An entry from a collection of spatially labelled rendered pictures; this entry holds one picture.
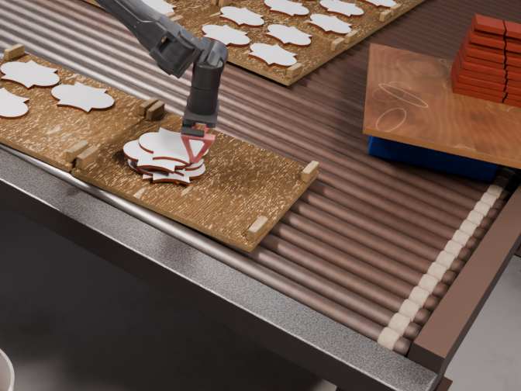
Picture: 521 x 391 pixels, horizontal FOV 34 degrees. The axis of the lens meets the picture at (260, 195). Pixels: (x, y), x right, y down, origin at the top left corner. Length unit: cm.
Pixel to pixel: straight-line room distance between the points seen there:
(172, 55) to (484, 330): 184
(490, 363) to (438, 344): 154
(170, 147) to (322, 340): 54
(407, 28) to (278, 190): 122
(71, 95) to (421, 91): 84
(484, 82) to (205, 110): 77
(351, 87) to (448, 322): 100
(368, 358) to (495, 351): 164
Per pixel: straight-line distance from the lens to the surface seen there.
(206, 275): 154
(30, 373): 261
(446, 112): 205
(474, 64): 215
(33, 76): 207
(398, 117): 196
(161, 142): 177
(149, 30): 165
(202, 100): 168
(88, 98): 199
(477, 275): 167
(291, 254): 163
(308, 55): 243
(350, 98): 227
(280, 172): 183
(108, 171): 175
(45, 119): 191
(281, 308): 150
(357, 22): 275
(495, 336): 314
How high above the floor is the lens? 188
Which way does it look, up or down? 33 degrees down
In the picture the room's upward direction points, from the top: 12 degrees clockwise
